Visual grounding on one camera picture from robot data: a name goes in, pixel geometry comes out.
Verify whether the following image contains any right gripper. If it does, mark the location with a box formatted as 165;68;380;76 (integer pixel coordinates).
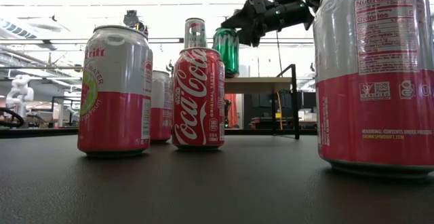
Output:
220;0;315;48

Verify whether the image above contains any green Sprite can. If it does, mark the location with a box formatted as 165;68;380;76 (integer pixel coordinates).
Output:
212;26;240;79

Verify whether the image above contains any white Celsius Peach Vibe can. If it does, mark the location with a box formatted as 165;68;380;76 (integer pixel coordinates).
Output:
183;17;208;50

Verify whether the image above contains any red Coca-Cola can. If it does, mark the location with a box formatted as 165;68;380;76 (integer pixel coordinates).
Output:
172;46;226;152

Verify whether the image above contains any red backdrop panel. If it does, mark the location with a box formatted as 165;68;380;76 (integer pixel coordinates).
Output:
224;93;240;129

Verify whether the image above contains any white box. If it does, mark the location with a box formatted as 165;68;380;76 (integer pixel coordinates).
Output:
298;109;317;122

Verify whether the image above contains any round dark ceiling fixture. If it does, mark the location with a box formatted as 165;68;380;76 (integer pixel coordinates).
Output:
123;9;140;27

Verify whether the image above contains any white robot figure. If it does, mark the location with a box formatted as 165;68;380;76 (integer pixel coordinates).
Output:
5;73;35;118

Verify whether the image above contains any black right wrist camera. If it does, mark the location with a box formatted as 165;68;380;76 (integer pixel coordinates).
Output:
248;0;268;14

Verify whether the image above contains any thin black hanging wire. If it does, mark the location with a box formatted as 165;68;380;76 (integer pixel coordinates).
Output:
275;32;283;79

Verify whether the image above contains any yellow vertical cable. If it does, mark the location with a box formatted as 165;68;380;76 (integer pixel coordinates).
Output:
276;91;283;130

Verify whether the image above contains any black metal desk frame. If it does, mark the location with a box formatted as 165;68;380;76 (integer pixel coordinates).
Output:
50;96;81;128

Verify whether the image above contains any white slotted ceiling duct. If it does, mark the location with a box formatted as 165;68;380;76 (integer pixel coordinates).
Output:
0;17;38;41

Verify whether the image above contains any black table frame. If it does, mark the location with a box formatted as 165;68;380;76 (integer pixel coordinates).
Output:
0;128;318;139

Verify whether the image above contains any black looped cable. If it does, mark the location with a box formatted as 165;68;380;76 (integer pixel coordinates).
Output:
0;107;25;129

